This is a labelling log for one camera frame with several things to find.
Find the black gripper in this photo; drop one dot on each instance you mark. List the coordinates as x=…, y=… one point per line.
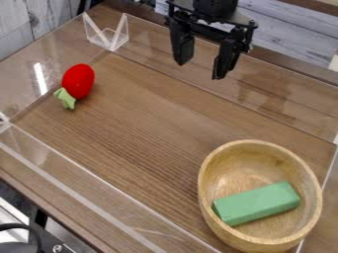
x=217, y=20

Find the red plush strawberry toy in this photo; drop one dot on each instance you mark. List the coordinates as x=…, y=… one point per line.
x=75, y=85

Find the clear acrylic table barrier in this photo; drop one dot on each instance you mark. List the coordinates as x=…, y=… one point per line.
x=111, y=167

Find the wooden bowl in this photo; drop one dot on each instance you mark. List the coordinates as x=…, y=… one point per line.
x=241, y=166

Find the green rectangular block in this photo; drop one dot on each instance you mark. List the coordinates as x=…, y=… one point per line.
x=256, y=204

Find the clear acrylic corner bracket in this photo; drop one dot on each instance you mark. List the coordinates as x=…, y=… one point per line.
x=107, y=38

